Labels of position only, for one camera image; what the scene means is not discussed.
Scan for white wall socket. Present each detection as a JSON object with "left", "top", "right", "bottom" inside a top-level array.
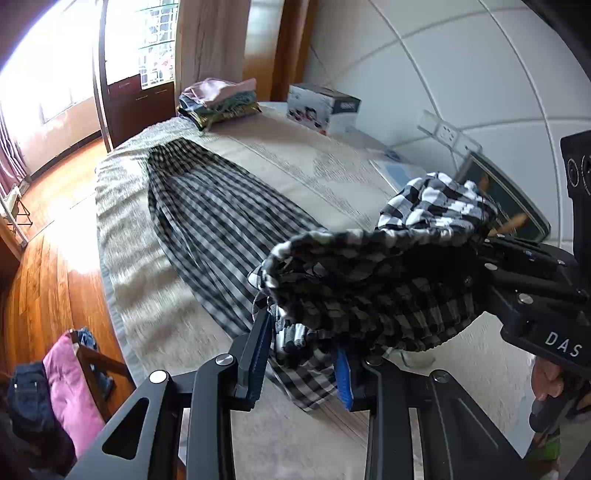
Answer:
[{"left": 436, "top": 121, "right": 461, "bottom": 145}]

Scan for wooden wall frame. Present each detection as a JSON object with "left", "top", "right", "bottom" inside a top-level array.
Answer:
[{"left": 270, "top": 0, "right": 319, "bottom": 103}]

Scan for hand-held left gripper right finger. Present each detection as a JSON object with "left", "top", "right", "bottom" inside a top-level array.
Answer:
[{"left": 333, "top": 344, "right": 527, "bottom": 480}]

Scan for folded teal knit cloth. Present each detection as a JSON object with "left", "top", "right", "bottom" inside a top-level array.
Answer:
[{"left": 210, "top": 90, "right": 256, "bottom": 114}]

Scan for lattice window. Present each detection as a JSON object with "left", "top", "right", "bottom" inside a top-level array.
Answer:
[{"left": 136, "top": 0, "right": 179, "bottom": 89}]

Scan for beige curtain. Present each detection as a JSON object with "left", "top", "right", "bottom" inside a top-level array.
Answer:
[{"left": 175, "top": 0, "right": 252, "bottom": 93}]

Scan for dark blue jeans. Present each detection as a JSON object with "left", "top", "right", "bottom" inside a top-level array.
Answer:
[{"left": 9, "top": 362, "right": 61, "bottom": 437}]

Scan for tea set cardboard box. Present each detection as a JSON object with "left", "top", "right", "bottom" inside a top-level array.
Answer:
[{"left": 286, "top": 84, "right": 362, "bottom": 136}]

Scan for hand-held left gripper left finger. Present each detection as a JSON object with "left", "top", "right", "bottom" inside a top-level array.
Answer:
[{"left": 65, "top": 308, "right": 274, "bottom": 480}]

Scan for dark wooden cabinet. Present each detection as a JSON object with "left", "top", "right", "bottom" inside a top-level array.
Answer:
[{"left": 105, "top": 74, "right": 177, "bottom": 149}]

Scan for metal pole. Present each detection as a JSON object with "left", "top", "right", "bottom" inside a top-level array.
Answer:
[{"left": 91, "top": 0, "right": 115, "bottom": 154}]

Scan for folded pink cloth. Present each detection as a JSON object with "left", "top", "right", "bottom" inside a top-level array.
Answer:
[{"left": 184, "top": 78, "right": 257, "bottom": 104}]

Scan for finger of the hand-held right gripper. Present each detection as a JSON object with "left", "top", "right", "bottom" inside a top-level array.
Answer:
[
  {"left": 473, "top": 234, "right": 578, "bottom": 278},
  {"left": 457, "top": 270, "right": 585, "bottom": 319}
]

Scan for black white checkered garment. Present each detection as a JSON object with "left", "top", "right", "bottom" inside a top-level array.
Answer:
[{"left": 147, "top": 141, "right": 499, "bottom": 412}]

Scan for white paper booklet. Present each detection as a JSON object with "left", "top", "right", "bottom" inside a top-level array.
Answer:
[{"left": 369, "top": 157, "right": 428, "bottom": 192}]

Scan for wooden chair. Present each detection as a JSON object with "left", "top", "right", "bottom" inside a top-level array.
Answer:
[{"left": 69, "top": 329, "right": 136, "bottom": 418}]

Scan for beige lace tablecloth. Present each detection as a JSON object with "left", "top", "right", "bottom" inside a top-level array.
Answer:
[{"left": 95, "top": 102, "right": 536, "bottom": 480}]

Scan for person's right hand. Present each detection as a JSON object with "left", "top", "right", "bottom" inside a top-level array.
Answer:
[{"left": 530, "top": 357, "right": 566, "bottom": 402}]

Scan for pink striped curtain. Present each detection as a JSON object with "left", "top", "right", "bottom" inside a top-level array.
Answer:
[{"left": 0, "top": 108, "right": 29, "bottom": 197}]

